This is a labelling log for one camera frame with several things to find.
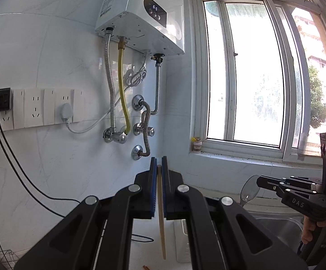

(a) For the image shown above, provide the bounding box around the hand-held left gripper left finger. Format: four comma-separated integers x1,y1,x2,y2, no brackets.
13,157,158,270

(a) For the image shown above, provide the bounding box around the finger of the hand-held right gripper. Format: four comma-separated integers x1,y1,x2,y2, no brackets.
256,175,322,191
276,185,320,196

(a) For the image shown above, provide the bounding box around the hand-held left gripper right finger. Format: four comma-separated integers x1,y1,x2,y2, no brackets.
162,157,308,270

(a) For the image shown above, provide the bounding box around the metal spoon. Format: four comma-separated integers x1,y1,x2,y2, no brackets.
239,174,261,209

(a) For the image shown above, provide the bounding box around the light wooden chopstick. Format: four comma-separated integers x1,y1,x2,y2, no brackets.
157,165,167,260

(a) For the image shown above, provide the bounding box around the cream plastic utensil holder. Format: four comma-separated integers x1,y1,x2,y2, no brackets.
174,219,191,263

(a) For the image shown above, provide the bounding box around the person's right hand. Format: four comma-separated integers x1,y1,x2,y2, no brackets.
301,216,326,245

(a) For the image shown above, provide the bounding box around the stainless steel sink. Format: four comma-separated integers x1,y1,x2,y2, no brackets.
244,210,305,259

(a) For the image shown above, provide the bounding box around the small glass bottle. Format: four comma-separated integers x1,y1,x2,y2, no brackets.
191,136,203,153

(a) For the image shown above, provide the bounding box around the chrome angle valve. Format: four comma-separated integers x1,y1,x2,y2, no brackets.
103,128,116,143
133,123,155,137

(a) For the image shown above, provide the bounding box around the white framed window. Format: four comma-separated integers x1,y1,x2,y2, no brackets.
189,0,326,164

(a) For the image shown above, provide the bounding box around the white power plug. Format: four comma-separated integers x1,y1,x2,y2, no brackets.
60,103,74,124

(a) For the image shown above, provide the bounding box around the chrome wall flange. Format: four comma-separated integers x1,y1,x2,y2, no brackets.
131,145,144,161
132,95,145,110

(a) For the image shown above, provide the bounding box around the curved corrugated metal hose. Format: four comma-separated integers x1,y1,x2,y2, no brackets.
137,101,153,156

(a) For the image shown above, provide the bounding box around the white power cable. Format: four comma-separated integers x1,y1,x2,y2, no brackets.
67,56,148,133

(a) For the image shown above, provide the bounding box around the thin corrugated metal hose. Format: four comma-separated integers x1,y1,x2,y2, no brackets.
147,59,162,116

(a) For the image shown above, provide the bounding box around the yellow gas hose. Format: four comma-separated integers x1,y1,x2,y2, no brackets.
118,36,131,134

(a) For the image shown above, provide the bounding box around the long corrugated metal hose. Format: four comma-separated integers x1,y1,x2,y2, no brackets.
104,27,116,131

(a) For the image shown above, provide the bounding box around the white wall outlet strip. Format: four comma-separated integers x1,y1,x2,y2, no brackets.
0,88,85,135

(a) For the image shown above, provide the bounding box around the black charging cable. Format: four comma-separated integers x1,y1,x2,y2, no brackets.
0,105,80,204
0,105,154,243

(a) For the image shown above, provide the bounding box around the metal wire rack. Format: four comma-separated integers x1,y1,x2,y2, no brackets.
0,248,21,270

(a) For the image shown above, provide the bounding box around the black wall charger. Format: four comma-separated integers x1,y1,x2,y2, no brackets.
0,88,13,112

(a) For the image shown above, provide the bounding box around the white wall water heater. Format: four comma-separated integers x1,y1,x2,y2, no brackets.
95,0,186,56

